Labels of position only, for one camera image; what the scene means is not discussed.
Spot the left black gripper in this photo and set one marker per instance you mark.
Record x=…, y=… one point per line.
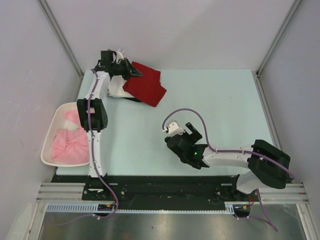
x=130, y=70

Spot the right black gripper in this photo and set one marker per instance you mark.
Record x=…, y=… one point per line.
x=195, y=135

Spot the red t-shirt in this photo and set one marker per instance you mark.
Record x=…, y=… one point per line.
x=146, y=88

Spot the white plastic basin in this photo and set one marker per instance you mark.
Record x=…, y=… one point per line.
x=58, y=122

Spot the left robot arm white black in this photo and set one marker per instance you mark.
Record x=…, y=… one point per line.
x=91, y=110

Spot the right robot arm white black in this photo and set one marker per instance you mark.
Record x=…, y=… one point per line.
x=266, y=165

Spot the folded white t-shirt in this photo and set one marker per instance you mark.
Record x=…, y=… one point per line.
x=115, y=87

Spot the folded black t-shirt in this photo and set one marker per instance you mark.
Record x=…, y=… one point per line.
x=132, y=99

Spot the pink t-shirt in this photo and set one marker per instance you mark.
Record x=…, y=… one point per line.
x=71, y=146

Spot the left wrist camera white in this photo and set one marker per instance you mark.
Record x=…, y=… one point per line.
x=120, y=55

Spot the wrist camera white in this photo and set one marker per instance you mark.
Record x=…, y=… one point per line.
x=172, y=128
x=120, y=55

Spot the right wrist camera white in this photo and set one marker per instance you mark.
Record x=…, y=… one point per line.
x=172, y=128

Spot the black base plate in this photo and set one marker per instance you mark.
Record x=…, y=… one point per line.
x=159, y=191

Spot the right aluminium frame post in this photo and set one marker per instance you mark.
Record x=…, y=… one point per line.
x=293, y=10

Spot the aluminium frame post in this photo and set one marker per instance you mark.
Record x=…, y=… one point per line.
x=293, y=10
x=49, y=15

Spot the left aluminium frame post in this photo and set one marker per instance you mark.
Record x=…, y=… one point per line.
x=49, y=15

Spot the slotted cable duct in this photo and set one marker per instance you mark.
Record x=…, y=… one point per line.
x=104, y=208

